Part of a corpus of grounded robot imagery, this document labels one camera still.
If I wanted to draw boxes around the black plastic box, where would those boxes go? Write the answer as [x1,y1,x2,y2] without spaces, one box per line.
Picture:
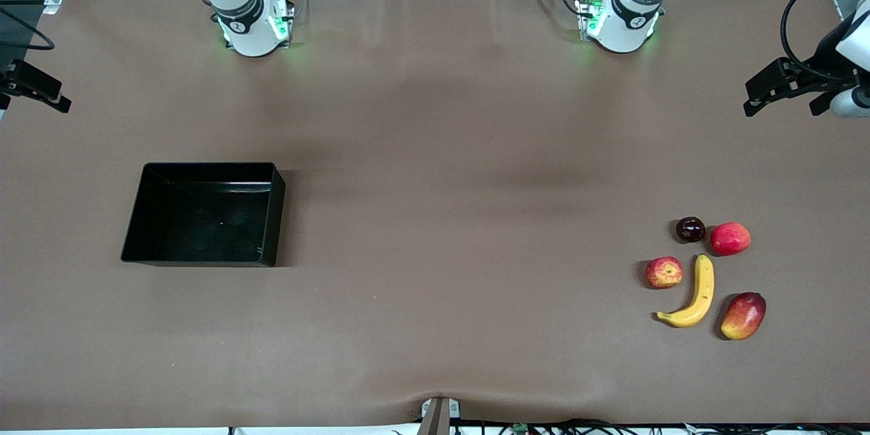
[121,162,286,268]

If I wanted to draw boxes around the yellow banana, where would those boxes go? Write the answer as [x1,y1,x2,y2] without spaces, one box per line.
[656,254,716,329]

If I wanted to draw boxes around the red yellow apple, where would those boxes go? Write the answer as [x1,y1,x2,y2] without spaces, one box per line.
[646,256,684,290]

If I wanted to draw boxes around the pink red peach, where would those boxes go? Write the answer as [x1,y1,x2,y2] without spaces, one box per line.
[710,222,752,257]

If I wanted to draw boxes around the dark purple plum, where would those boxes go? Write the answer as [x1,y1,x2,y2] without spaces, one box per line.
[676,216,707,243]

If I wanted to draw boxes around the red yellow mango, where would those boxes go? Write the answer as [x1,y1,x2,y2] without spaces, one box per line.
[720,292,767,341]

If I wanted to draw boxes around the metal camera post bracket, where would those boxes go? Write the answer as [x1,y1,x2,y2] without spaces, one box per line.
[420,397,462,435]

